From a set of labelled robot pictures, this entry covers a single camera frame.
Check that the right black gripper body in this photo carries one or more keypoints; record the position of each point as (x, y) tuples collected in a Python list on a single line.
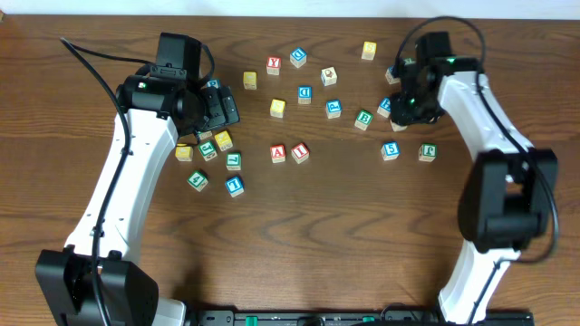
[(413, 107)]

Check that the blue 5 block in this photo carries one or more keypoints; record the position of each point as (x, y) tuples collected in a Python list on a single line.
[(390, 150)]

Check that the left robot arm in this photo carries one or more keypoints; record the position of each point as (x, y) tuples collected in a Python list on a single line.
[(95, 279)]

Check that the blue p block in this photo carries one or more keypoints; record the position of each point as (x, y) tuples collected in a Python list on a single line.
[(214, 83), (333, 109)]

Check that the blue d block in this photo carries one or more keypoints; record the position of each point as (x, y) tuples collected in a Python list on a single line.
[(298, 57), (304, 94)]

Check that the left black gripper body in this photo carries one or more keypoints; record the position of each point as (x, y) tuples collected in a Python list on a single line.
[(206, 110)]

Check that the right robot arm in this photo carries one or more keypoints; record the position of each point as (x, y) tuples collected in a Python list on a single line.
[(508, 198)]

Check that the yellow block left middle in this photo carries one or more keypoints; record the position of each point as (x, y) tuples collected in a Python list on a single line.
[(224, 141)]

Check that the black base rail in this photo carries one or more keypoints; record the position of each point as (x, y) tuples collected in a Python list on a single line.
[(399, 316)]

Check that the yellow block top centre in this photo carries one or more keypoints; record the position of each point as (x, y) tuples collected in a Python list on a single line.
[(250, 80)]

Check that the green J block right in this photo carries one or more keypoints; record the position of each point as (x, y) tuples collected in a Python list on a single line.
[(428, 152)]

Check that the red A block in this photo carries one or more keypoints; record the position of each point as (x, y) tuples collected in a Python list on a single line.
[(278, 153)]

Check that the blue D block middle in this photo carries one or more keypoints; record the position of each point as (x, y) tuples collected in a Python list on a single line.
[(304, 94)]

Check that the red Y block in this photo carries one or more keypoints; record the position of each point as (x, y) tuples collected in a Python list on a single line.
[(273, 65)]

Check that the blue L block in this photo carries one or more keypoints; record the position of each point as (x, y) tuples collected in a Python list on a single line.
[(235, 186)]

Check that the blue P block centre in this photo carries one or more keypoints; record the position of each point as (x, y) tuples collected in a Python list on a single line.
[(333, 109)]

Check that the blue X block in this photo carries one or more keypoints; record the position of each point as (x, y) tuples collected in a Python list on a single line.
[(390, 77)]

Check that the yellow block top right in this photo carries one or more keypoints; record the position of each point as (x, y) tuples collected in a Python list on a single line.
[(369, 50)]

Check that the green B block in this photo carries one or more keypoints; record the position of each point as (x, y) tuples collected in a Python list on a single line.
[(363, 120)]

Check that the blue 2 block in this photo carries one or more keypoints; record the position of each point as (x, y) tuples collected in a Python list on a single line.
[(396, 127)]

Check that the red I block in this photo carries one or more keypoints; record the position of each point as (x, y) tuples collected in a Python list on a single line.
[(300, 153)]

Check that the green 7 block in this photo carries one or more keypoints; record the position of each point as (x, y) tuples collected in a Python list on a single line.
[(234, 162)]

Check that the blue D block top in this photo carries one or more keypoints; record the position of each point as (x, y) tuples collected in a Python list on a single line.
[(298, 57)]

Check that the blue H block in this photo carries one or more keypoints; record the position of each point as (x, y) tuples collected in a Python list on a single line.
[(384, 108)]

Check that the green R block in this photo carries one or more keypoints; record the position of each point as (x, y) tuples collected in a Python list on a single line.
[(203, 135)]

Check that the blue P block left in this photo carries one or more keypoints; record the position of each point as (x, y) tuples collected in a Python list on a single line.
[(214, 83)]

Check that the white picture block centre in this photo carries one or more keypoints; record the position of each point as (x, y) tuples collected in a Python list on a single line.
[(329, 76)]

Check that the green J block left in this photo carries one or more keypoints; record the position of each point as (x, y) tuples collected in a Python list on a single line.
[(207, 150)]

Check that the green 4 block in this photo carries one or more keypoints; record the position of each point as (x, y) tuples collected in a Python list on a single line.
[(198, 180)]

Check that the yellow block lower left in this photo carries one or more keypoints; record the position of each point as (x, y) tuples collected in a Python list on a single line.
[(184, 153)]

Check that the yellow block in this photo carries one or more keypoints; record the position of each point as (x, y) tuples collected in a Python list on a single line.
[(184, 153), (250, 80), (277, 108), (224, 141), (369, 50)]

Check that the green j block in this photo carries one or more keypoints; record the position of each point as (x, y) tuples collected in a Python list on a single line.
[(207, 150), (428, 152)]

